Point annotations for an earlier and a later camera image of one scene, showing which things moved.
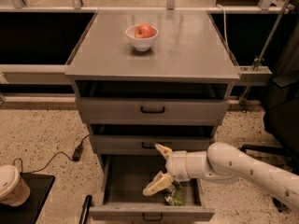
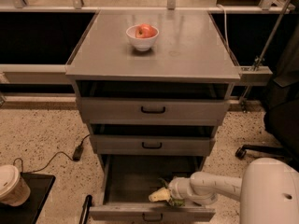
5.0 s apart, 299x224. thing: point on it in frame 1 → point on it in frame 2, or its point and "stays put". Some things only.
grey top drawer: x=152 y=102 stays put
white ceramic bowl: x=141 y=44 stays put
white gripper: x=177 y=165 → x=177 y=187
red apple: x=145 y=31 stays put
